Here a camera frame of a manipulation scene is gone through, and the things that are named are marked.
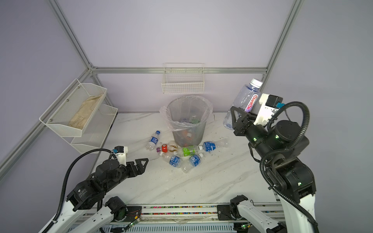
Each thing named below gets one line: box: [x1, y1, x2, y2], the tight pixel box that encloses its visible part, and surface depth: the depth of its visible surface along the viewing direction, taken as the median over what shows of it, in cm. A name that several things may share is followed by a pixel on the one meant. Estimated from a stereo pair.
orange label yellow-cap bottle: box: [182, 130, 194, 141], surface depth 92 cm
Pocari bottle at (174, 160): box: [159, 151, 183, 169], surface depth 90 cm
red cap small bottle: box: [161, 142, 179, 153], surface depth 98 cm
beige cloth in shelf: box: [67, 94, 103, 129], surface depth 80 cm
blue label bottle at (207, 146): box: [198, 141, 217, 152], surface depth 97 cm
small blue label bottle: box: [145, 130, 161, 151], surface depth 100 cm
